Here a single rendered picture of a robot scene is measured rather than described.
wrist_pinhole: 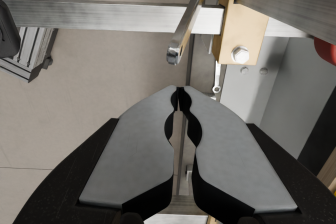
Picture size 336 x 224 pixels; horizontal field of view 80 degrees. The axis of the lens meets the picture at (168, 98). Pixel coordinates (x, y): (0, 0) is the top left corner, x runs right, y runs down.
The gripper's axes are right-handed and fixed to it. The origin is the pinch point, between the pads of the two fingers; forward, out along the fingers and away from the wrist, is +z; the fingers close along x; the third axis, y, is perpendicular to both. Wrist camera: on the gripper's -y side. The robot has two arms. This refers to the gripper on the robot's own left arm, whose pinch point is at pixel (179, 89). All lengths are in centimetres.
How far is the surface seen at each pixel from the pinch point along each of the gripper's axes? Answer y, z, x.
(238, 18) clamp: -2.0, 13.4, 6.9
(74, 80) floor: 52, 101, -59
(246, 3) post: -4.0, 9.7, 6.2
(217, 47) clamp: 1.7, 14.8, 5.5
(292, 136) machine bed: 24.4, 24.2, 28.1
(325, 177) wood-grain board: 22.3, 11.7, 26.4
